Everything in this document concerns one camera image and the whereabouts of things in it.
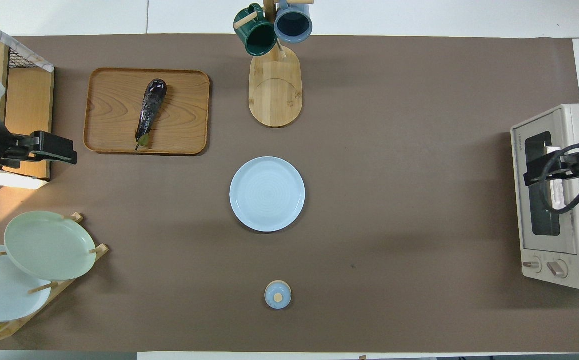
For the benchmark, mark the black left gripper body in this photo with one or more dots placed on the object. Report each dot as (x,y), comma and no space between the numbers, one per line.
(17,150)

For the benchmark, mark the dark purple eggplant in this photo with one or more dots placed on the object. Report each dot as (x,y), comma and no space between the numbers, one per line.
(150,107)

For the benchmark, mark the light blue round plate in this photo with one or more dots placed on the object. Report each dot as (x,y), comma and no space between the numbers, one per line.
(267,194)

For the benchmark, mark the rectangular wooden tray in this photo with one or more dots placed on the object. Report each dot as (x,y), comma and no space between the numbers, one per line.
(114,110)

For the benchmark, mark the marble pattern shelf strip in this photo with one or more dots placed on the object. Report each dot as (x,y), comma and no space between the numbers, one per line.
(29,57)

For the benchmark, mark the pale green plate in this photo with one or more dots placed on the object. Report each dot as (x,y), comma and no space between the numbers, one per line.
(49,245)

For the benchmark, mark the wooden peg dish rack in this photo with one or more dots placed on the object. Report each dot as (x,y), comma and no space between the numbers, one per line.
(44,288)

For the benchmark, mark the brown table mat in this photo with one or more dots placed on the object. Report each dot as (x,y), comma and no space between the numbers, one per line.
(394,125)

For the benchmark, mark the wooden mug tree stand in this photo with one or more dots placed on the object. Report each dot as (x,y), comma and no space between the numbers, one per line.
(275,95)

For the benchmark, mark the dark green mug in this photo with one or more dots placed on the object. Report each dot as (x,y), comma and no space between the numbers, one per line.
(257,37)

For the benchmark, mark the small blue lid wooden knob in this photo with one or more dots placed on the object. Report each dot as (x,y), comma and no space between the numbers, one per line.
(278,295)

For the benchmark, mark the blue mug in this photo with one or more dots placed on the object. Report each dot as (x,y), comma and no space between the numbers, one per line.
(293,22)

